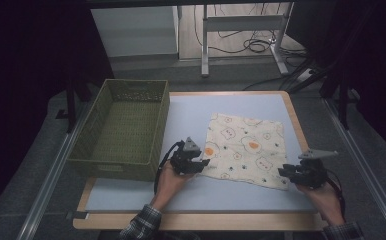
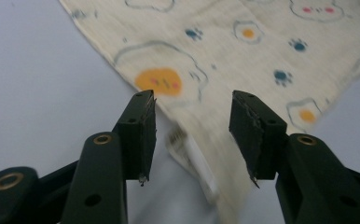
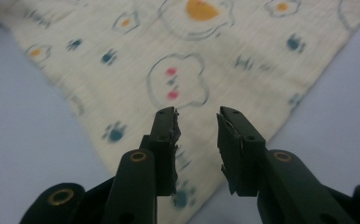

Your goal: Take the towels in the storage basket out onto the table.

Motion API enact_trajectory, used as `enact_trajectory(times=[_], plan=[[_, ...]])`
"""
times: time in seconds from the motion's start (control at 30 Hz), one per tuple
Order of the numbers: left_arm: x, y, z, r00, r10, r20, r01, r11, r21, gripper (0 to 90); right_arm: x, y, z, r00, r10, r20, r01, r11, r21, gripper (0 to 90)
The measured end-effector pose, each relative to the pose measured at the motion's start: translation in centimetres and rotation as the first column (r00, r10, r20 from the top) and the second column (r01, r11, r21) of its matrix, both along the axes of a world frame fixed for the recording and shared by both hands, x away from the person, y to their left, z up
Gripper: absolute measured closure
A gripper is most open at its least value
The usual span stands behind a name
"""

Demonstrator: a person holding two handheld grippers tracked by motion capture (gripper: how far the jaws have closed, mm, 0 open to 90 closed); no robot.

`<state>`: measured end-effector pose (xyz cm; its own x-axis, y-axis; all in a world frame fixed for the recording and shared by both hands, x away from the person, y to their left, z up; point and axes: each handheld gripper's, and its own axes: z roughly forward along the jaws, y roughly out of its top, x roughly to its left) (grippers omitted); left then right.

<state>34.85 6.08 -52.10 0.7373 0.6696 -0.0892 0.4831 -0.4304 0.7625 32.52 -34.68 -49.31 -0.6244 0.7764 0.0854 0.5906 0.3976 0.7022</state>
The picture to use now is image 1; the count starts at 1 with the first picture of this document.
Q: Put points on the white cabinet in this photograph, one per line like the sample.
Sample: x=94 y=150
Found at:
x=134 y=30

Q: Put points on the dark curtain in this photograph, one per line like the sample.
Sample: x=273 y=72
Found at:
x=21 y=66
x=374 y=50

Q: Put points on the person's left hand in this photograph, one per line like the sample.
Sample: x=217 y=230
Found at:
x=169 y=186

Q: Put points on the black stand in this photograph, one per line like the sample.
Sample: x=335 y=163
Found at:
x=342 y=106
x=71 y=106

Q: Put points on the metal floor rail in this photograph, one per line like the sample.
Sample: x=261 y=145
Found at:
x=52 y=180
x=361 y=143

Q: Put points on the white desk frame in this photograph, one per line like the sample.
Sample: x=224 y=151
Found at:
x=241 y=23

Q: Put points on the person's right hand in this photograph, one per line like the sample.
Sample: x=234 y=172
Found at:
x=326 y=201

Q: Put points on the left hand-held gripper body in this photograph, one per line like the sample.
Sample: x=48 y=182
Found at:
x=182 y=158

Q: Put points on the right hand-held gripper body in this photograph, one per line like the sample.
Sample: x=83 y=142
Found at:
x=309 y=173

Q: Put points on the white power strip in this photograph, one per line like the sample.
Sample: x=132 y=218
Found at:
x=305 y=75

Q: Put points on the cream printed cloth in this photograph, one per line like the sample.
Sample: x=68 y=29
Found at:
x=247 y=150

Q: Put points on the black tape piece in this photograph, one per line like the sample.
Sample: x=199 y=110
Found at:
x=77 y=215

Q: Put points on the green woven basket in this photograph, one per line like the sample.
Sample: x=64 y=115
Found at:
x=124 y=133

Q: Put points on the grey foam mat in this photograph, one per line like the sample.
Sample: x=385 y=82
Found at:
x=187 y=113

